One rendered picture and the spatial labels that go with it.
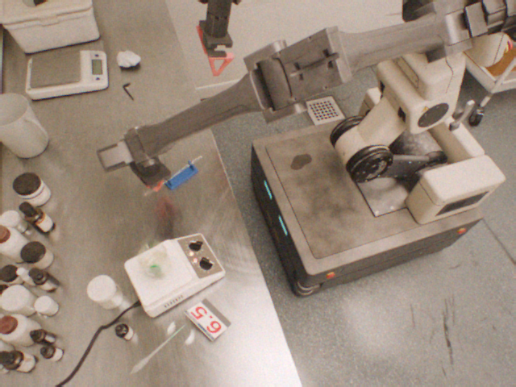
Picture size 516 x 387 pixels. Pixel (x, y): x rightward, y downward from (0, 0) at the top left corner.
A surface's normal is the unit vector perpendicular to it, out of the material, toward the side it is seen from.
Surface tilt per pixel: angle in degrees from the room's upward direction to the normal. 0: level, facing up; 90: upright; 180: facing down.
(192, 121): 64
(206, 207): 0
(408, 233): 0
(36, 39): 93
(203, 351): 0
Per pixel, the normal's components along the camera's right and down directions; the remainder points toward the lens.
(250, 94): -0.53, 0.36
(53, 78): 0.04, -0.53
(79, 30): 0.37, 0.83
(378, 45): 0.57, -0.05
